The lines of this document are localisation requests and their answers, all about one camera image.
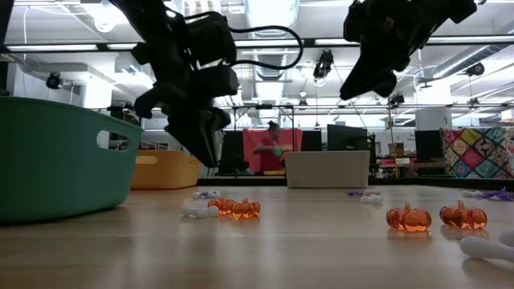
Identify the brown cardboard box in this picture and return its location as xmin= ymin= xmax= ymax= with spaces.
xmin=387 ymin=142 xmax=406 ymax=158

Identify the silver ceiling duct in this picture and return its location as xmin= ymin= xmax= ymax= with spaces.
xmin=431 ymin=43 xmax=514 ymax=80
xmin=243 ymin=0 xmax=301 ymax=81

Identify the black computer monitor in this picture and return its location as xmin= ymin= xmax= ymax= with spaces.
xmin=300 ymin=130 xmax=324 ymax=153
xmin=414 ymin=130 xmax=446 ymax=162
xmin=219 ymin=130 xmax=247 ymax=177
xmin=326 ymin=124 xmax=369 ymax=153

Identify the long ceiling light strip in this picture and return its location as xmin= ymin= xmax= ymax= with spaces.
xmin=6 ymin=43 xmax=100 ymax=53
xmin=235 ymin=38 xmax=303 ymax=48
xmin=426 ymin=35 xmax=514 ymax=45
xmin=314 ymin=37 xmax=355 ymax=47

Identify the colourful patchwork quilt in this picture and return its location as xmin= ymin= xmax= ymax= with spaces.
xmin=440 ymin=126 xmax=514 ymax=180

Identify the black aluminium table frame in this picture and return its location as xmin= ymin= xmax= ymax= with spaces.
xmin=195 ymin=175 xmax=514 ymax=192

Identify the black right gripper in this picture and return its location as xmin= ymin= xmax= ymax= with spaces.
xmin=339 ymin=0 xmax=437 ymax=102

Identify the orange plastic pumpkin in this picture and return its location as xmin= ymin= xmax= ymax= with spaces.
xmin=439 ymin=199 xmax=488 ymax=230
xmin=207 ymin=196 xmax=236 ymax=216
xmin=230 ymin=197 xmax=262 ymax=221
xmin=385 ymin=202 xmax=433 ymax=234

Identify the red fabric backdrop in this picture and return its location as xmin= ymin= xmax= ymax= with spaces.
xmin=243 ymin=128 xmax=304 ymax=174

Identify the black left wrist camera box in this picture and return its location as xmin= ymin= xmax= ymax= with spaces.
xmin=185 ymin=10 xmax=239 ymax=67

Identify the white plastic basket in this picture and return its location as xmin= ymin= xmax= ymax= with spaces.
xmin=284 ymin=149 xmax=372 ymax=189

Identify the teal plastic basket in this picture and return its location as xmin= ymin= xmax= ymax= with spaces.
xmin=0 ymin=96 xmax=145 ymax=225

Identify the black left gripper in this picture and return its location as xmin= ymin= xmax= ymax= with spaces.
xmin=131 ymin=22 xmax=242 ymax=169

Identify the orange plastic basket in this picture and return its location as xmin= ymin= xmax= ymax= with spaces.
xmin=129 ymin=149 xmax=202 ymax=191

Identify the white round column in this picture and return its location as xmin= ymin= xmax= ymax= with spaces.
xmin=414 ymin=107 xmax=454 ymax=131

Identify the person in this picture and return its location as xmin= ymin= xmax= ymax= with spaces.
xmin=252 ymin=120 xmax=291 ymax=176

